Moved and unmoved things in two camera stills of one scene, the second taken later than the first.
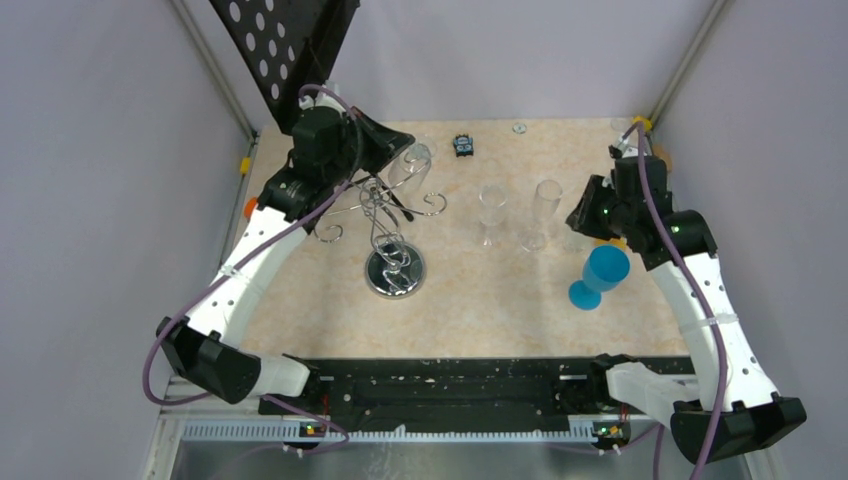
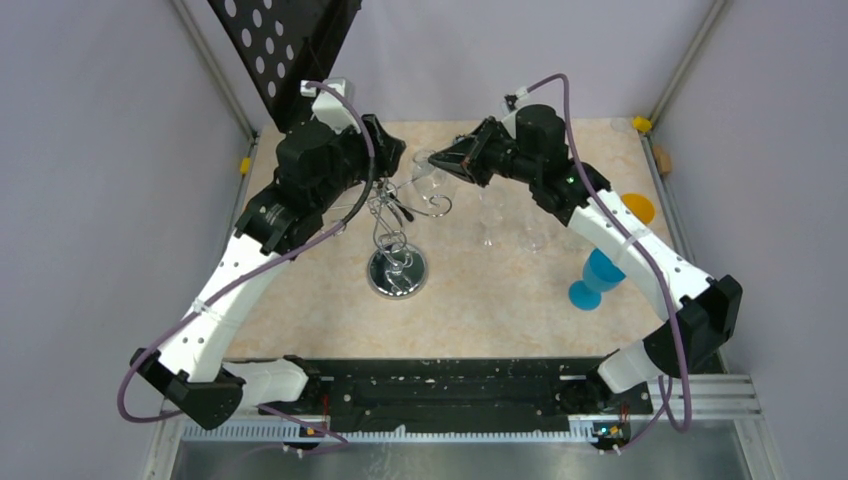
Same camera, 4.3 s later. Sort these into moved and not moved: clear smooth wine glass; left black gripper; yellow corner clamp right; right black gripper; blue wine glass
Moved: right black gripper
Not moved: yellow corner clamp right; clear smooth wine glass; left black gripper; blue wine glass
